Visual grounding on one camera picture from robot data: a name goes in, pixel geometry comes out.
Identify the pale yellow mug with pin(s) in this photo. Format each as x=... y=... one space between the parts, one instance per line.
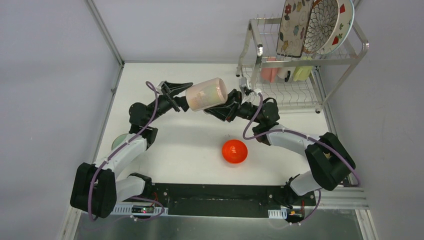
x=301 y=73

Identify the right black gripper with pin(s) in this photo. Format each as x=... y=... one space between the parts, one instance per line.
x=228 y=111

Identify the square floral plate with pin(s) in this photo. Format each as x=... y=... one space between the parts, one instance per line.
x=293 y=26

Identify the pink mug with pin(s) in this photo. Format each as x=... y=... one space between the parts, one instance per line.
x=269 y=74

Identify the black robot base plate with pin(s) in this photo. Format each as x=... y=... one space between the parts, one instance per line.
x=217 y=200

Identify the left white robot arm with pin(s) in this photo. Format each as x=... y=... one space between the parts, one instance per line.
x=96 y=188

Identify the white mug black handle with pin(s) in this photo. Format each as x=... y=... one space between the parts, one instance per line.
x=285 y=74

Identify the orange bowl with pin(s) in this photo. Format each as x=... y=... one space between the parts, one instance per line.
x=234 y=151

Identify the watermelon pattern round plate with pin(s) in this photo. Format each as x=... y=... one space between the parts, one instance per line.
x=338 y=16

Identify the brown petal pattern plate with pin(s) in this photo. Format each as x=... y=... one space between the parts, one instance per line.
x=323 y=18

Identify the beige cup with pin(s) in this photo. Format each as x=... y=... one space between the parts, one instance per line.
x=206 y=94

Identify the mint green bowl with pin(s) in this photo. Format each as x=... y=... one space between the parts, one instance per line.
x=121 y=140

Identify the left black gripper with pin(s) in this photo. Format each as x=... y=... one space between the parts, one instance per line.
x=170 y=96

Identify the steel two-tier dish rack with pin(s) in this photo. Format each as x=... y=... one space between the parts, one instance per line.
x=259 y=52

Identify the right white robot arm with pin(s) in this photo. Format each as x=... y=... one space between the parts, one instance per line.
x=328 y=160

